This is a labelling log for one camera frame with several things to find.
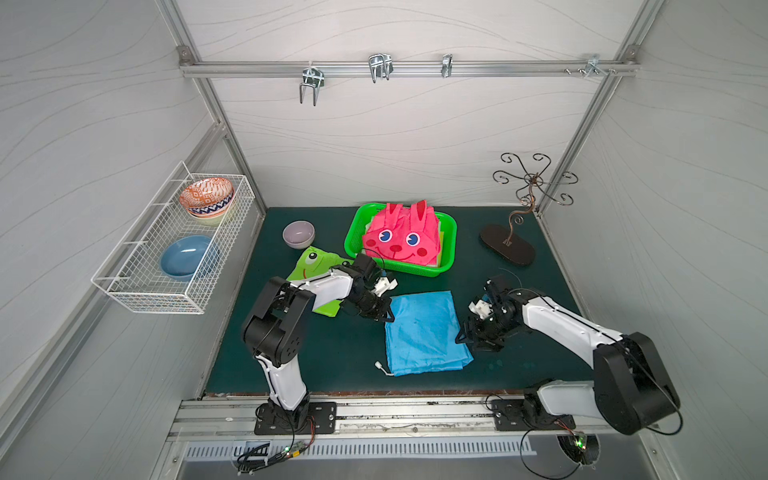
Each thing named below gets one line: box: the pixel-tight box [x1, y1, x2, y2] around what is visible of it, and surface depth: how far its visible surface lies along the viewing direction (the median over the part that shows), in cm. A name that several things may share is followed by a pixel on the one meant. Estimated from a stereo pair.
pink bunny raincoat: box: [363, 200, 441, 267], surface depth 104 cm
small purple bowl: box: [282, 220, 315, 250], surface depth 110 cm
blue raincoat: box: [385, 290, 474, 377], surface depth 87 cm
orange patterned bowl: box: [178, 177, 235, 219], surface depth 73 cm
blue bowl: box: [160, 235, 211, 281], surface depth 66 cm
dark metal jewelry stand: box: [480, 153, 579, 266], surface depth 107 cm
